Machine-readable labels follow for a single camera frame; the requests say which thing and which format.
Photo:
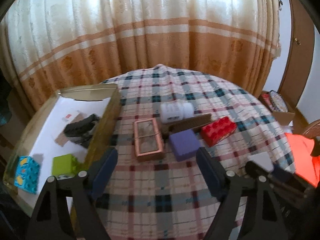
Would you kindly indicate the green toy block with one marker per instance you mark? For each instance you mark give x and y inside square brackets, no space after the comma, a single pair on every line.
[65,166]

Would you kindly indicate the orange cloth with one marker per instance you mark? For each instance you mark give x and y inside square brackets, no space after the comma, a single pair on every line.
[306,165]

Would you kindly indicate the purple cube block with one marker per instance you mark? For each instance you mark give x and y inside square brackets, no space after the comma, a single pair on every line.
[184,144]

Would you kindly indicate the black ridged clip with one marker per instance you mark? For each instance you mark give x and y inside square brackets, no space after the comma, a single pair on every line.
[82,131]

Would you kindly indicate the copper picture frame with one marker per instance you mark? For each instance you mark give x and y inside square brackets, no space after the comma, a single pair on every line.
[148,140]

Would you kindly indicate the red toy brick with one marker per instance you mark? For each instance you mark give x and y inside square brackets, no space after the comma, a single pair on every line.
[218,130]

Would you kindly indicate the white paper tray liner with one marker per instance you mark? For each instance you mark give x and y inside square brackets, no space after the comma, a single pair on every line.
[51,142]

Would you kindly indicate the brown wicker chair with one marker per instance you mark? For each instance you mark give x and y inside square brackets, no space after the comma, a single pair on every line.
[312,131]

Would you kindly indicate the cardboard box with tin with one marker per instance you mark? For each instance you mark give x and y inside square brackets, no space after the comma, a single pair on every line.
[279,108]

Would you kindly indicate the brown wooden cabinet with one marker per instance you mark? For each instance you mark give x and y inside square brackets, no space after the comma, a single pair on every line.
[300,56]

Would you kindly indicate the blue toy block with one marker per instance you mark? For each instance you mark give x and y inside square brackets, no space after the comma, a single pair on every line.
[27,174]

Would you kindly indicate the plaid tablecloth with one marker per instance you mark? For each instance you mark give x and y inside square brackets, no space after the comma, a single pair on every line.
[167,199]

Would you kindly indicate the white charger adapter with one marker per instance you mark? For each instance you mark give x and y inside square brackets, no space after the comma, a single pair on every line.
[263,160]

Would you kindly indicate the gold metal tray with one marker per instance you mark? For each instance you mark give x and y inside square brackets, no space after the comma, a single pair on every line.
[99,143]

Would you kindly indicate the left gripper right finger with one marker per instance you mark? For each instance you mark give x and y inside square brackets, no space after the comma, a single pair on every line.
[204,162]

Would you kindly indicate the brown wooden comb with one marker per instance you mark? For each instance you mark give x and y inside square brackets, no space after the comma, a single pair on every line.
[194,123]

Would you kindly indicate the cream orange curtain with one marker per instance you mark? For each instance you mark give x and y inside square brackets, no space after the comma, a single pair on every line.
[47,45]

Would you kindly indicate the white cardboard box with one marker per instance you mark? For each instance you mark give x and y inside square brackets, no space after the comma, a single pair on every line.
[64,125]

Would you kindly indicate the white pill bottle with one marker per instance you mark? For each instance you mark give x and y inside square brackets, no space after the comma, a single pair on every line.
[175,111]

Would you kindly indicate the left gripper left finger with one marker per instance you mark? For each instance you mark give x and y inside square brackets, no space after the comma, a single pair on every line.
[100,172]

